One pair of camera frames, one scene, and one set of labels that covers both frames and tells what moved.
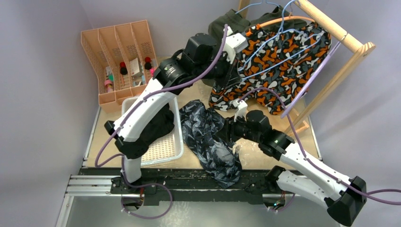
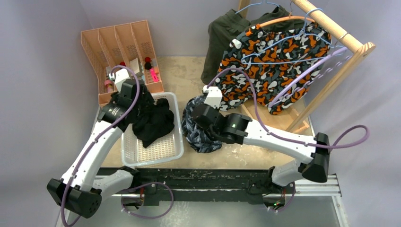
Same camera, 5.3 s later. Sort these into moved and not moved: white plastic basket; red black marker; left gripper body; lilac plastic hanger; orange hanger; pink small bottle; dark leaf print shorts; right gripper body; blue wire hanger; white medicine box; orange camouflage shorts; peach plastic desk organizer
Moved: left gripper body; blue wire hanger; dark leaf print shorts; lilac plastic hanger; right gripper body
Not moved: white medicine box; pink small bottle; orange hanger; peach plastic desk organizer; orange camouflage shorts; red black marker; white plastic basket
